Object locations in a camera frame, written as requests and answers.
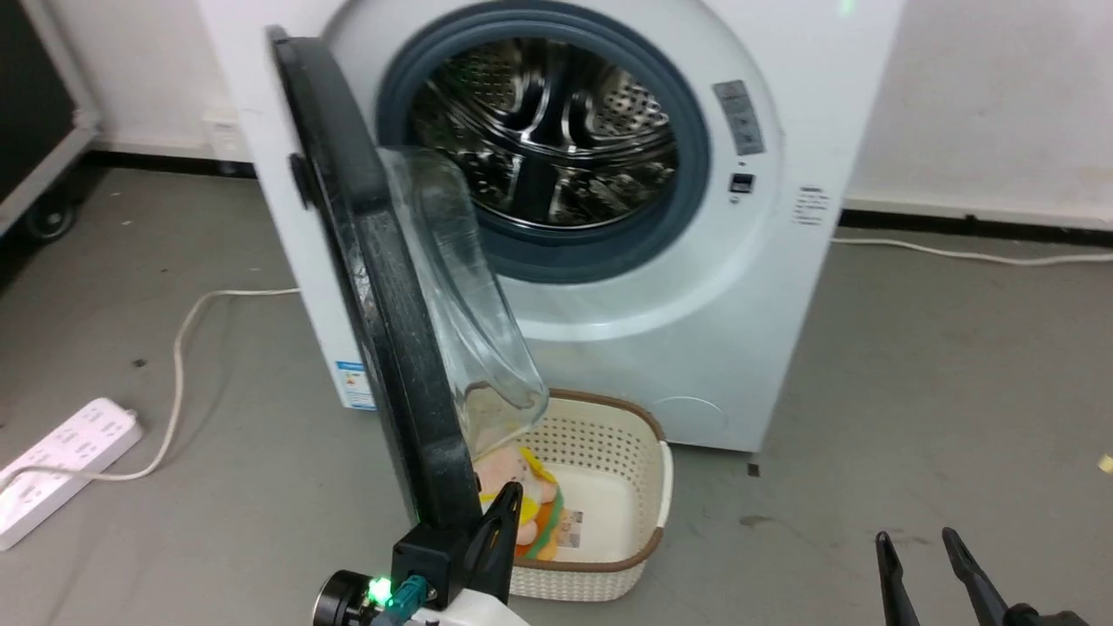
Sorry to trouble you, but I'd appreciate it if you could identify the black washing machine door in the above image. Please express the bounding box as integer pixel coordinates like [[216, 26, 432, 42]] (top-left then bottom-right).
[[265, 26, 550, 533]]

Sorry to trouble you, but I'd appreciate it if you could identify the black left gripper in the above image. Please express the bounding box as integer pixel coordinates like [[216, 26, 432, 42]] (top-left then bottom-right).
[[390, 482, 525, 610]]

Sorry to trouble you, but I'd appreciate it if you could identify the white power strip cable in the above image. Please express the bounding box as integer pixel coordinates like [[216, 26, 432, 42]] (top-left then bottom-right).
[[0, 287, 302, 489]]

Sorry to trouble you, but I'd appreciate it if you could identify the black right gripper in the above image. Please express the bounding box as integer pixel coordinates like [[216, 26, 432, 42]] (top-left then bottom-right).
[[875, 526, 1093, 626]]

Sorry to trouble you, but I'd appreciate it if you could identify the black wheeled cart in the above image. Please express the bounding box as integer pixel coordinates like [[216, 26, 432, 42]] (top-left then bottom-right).
[[0, 0, 102, 237]]

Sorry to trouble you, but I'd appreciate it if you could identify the white text sticker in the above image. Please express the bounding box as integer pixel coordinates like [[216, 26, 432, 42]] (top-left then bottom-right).
[[792, 183, 832, 228]]

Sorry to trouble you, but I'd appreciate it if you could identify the white washing machine cable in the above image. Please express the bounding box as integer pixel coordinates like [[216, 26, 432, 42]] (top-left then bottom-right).
[[830, 236, 1113, 267]]

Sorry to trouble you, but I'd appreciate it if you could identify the white front-load washing machine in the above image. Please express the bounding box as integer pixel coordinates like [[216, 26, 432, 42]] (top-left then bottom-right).
[[196, 0, 905, 454]]

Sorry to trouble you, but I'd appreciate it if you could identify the grey rubber door gasket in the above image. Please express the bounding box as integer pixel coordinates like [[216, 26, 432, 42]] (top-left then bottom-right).
[[376, 0, 712, 286]]

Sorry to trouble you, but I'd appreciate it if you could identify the steel washing machine drum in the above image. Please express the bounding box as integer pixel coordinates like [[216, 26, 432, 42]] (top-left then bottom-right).
[[409, 38, 680, 232]]

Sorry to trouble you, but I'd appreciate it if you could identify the cream perforated laundry basket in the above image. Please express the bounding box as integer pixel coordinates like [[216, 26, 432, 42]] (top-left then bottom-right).
[[474, 389, 675, 603]]

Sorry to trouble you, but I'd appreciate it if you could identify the white wall socket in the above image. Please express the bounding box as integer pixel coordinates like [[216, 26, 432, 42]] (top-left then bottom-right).
[[201, 108, 250, 163]]

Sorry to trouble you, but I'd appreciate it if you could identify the blue and white energy label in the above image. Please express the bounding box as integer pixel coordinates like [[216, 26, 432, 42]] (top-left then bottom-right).
[[334, 356, 377, 412]]

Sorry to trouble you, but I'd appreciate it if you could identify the grey warning sticker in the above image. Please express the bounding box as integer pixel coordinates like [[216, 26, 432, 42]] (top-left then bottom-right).
[[712, 79, 767, 158]]

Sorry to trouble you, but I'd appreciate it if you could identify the black caster wheel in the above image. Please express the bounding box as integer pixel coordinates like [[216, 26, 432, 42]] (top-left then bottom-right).
[[22, 195, 78, 243]]

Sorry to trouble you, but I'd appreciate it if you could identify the white power strip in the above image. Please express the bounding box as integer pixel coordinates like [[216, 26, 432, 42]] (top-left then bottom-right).
[[0, 397, 145, 552]]

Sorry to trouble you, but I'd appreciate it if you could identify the pink and yellow plush doll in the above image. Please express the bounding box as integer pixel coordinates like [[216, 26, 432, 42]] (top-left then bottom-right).
[[474, 446, 566, 562]]

